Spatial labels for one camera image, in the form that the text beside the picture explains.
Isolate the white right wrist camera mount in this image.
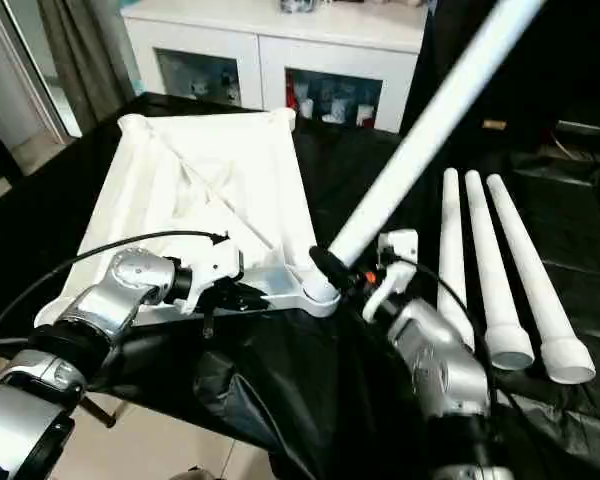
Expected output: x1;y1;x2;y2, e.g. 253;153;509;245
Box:
361;227;421;322

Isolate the black backdrop cloth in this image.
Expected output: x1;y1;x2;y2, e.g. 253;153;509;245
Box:
419;0;600;151

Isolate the white plastic table top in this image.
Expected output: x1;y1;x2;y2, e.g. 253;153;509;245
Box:
32;106;342;327

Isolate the glass sliding door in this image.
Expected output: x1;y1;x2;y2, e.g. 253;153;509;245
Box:
0;0;85;152

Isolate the silver bowl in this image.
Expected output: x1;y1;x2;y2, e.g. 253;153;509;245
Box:
278;0;323;16

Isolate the grey low shelf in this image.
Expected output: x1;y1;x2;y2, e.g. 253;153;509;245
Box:
554;118;600;157

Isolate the grey curtain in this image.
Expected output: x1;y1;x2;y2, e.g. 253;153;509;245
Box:
36;0;137;137

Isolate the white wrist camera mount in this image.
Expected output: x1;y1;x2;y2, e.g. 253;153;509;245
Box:
361;227;421;322
176;229;246;317

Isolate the white glass-door cabinet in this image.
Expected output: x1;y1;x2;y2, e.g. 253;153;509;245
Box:
121;0;430;135

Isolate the black table stand leg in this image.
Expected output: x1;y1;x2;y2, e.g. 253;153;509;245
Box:
78;393;121;431

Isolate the white plastic table leg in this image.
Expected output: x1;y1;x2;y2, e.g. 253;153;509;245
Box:
463;168;536;372
484;172;597;386
302;0;550;305
436;167;477;352

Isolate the black mat cloth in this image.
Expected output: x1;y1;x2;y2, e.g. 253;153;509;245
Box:
0;91;600;480

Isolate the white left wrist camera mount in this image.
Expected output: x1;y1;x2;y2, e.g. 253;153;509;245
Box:
176;229;246;317

